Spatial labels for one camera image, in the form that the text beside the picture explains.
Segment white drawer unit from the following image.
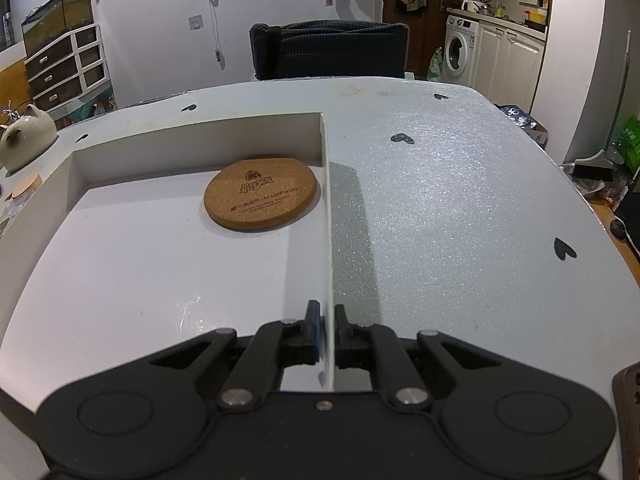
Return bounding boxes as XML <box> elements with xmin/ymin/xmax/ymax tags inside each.
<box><xmin>24</xmin><ymin>24</ymin><xmax>108</xmax><ymax>113</ymax></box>

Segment glass fish tank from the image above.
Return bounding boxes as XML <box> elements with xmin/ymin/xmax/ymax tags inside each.
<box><xmin>21</xmin><ymin>0</ymin><xmax>96</xmax><ymax>56</ymax></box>

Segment white washing machine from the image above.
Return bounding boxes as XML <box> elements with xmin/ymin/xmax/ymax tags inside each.
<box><xmin>442</xmin><ymin>14</ymin><xmax>481</xmax><ymax>87</ymax></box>

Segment white cat-shaped teapot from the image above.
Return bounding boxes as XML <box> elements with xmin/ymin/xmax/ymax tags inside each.
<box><xmin>0</xmin><ymin>104</ymin><xmax>58</xmax><ymax>173</ymax></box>

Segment pale round wooden coaster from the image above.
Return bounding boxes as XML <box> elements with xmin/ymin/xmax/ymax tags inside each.
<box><xmin>10</xmin><ymin>172</ymin><xmax>42</xmax><ymax>200</ymax></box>

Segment black fabric chair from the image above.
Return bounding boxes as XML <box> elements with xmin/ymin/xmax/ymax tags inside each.
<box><xmin>249</xmin><ymin>21</ymin><xmax>411</xmax><ymax>82</ymax></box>

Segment white kitchen base cabinet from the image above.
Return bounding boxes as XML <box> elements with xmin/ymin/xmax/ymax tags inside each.
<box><xmin>467</xmin><ymin>15</ymin><xmax>546</xmax><ymax>116</ymax></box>

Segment hanging white cable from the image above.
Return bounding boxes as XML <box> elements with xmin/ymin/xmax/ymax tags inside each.
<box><xmin>206</xmin><ymin>0</ymin><xmax>226</xmax><ymax>71</ymax></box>

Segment green packets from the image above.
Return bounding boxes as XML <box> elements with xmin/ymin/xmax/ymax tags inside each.
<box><xmin>607</xmin><ymin>115</ymin><xmax>640</xmax><ymax>171</ymax></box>

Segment blue patterned box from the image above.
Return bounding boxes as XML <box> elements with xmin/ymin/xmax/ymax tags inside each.
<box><xmin>500</xmin><ymin>104</ymin><xmax>548</xmax><ymax>146</ymax></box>

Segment green plastic bag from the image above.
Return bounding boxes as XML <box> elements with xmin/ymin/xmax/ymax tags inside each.
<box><xmin>426</xmin><ymin>47</ymin><xmax>446</xmax><ymax>82</ymax></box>

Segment white box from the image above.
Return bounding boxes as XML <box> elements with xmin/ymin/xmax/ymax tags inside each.
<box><xmin>0</xmin><ymin>111</ymin><xmax>337</xmax><ymax>461</ymax></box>

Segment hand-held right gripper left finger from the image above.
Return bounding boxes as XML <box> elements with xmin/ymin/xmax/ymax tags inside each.
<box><xmin>146</xmin><ymin>300</ymin><xmax>322</xmax><ymax>411</ymax></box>

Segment dark brown object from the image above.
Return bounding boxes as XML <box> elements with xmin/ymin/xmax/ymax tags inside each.
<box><xmin>612</xmin><ymin>365</ymin><xmax>640</xmax><ymax>480</ymax></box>

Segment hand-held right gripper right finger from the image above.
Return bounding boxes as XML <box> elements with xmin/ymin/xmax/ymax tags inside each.
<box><xmin>332</xmin><ymin>304</ymin><xmax>506</xmax><ymax>411</ymax></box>

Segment printed cork coaster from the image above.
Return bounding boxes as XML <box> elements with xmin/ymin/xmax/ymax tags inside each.
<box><xmin>204</xmin><ymin>156</ymin><xmax>319</xmax><ymax>232</ymax></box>

